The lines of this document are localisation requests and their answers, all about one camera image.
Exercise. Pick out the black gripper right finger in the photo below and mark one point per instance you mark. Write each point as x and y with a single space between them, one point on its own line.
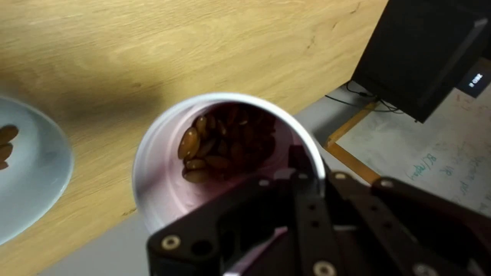
394 228

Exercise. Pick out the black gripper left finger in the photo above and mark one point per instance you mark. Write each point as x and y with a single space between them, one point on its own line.
288 216

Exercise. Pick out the orange plastic cup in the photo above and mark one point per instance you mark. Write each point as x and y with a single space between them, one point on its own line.
167 201

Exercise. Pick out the grey bowl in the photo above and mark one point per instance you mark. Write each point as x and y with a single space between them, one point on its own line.
38 170

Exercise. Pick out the brown almonds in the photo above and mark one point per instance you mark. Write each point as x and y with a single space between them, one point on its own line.
207 147

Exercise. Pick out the whiteboard with wooden frame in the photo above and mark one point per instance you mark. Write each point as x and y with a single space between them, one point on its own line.
449 155

